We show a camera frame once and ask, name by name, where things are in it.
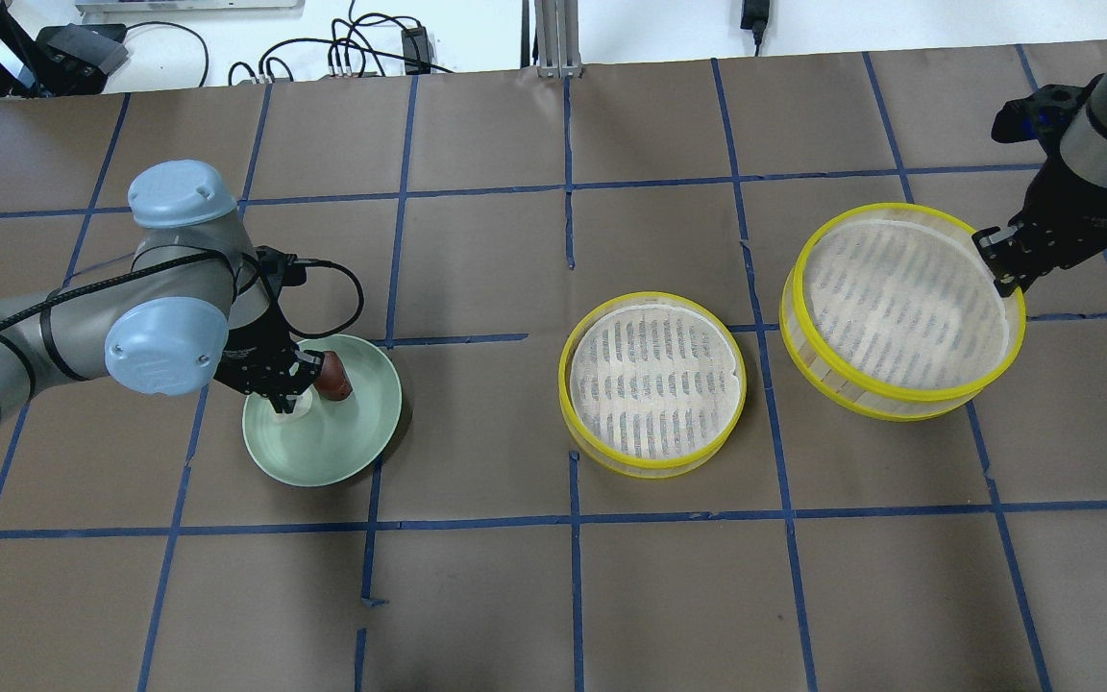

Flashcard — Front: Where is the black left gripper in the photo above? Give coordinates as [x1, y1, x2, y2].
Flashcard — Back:
[213, 321, 325, 416]

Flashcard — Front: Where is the reddish brown bun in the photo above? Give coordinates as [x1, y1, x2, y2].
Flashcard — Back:
[313, 351, 353, 402]

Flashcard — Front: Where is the light green bowl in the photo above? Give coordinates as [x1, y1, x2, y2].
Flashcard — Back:
[241, 334, 404, 487]

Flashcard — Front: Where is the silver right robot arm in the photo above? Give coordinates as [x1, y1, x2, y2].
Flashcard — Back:
[972, 71, 1107, 297]

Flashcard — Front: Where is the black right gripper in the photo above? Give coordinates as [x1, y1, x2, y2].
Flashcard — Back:
[972, 159, 1107, 299]

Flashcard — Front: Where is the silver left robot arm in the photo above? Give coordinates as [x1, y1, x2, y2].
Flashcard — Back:
[0, 161, 351, 426]

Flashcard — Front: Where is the aluminium frame post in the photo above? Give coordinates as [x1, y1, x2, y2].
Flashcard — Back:
[531, 0, 583, 79]

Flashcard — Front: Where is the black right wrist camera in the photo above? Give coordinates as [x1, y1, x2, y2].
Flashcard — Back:
[990, 84, 1093, 152]

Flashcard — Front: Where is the black power adapter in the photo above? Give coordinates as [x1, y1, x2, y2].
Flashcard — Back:
[401, 25, 433, 73]

